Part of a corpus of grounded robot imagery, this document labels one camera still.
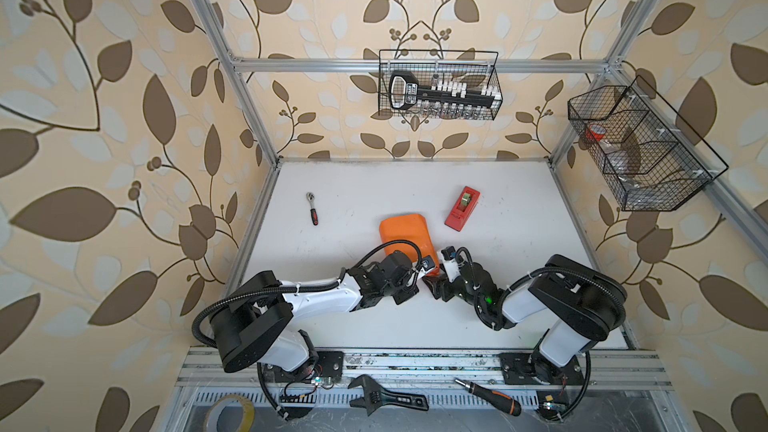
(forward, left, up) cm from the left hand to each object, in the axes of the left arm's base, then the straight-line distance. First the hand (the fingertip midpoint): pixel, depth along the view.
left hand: (417, 274), depth 84 cm
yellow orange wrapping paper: (+16, +1, -1) cm, 16 cm away
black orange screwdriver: (-29, -19, -3) cm, 34 cm away
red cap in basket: (+36, -52, +23) cm, 68 cm away
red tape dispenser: (+24, -16, -1) cm, 29 cm away
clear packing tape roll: (-33, +46, -2) cm, 57 cm away
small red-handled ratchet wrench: (+31, +39, -5) cm, 50 cm away
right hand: (+2, -5, -5) cm, 8 cm away
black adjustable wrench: (-29, +10, -5) cm, 31 cm away
